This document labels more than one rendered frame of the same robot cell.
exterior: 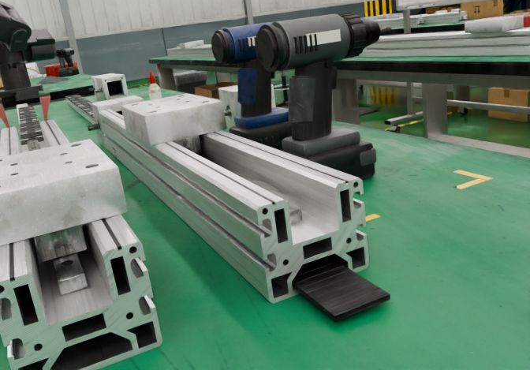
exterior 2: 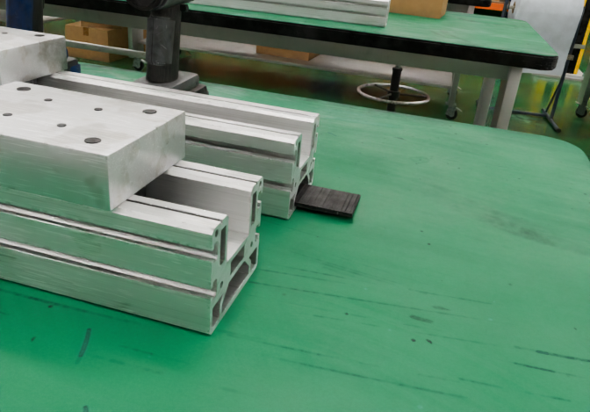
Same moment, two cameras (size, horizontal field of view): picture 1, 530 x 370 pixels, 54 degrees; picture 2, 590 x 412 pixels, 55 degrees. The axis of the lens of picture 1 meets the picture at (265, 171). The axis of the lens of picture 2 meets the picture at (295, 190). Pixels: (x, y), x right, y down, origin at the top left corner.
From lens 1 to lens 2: 41 cm
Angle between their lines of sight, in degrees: 50
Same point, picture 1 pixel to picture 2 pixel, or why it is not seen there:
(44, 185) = (150, 133)
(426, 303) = (375, 197)
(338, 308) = (347, 209)
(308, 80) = (171, 22)
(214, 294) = not seen: hidden behind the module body
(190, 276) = not seen: hidden behind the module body
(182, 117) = (32, 54)
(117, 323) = (247, 252)
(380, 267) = (319, 182)
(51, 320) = (221, 259)
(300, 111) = (163, 54)
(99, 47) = not seen: outside the picture
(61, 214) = (155, 162)
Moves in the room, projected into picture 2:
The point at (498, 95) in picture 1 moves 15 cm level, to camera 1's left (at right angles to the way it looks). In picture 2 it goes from (77, 32) to (59, 34)
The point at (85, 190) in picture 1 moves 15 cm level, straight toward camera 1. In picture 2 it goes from (169, 136) to (358, 178)
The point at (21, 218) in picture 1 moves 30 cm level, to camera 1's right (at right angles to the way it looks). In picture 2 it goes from (135, 171) to (370, 103)
